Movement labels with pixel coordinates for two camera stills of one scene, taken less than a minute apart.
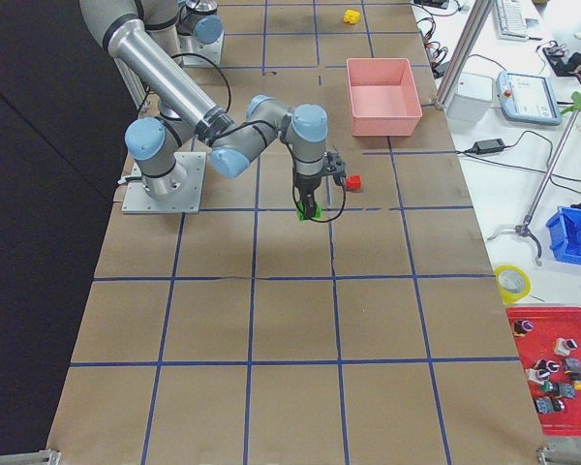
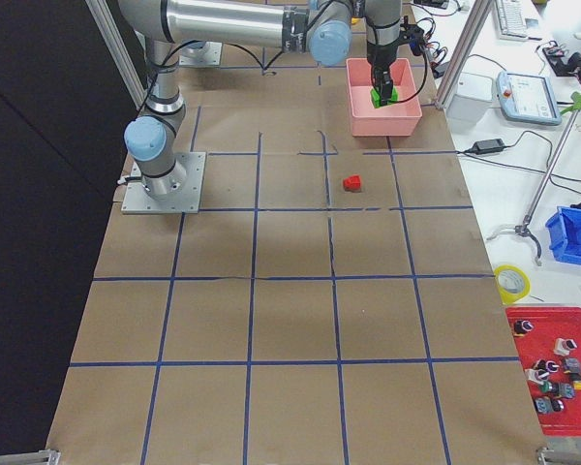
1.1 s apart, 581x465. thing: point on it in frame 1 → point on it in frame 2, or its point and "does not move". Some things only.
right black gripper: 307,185 → 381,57
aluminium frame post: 477,21 does not move
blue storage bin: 574,236 does not move
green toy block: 302,214 → 376,98
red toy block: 353,182 does not move
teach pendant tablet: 528,98 does not move
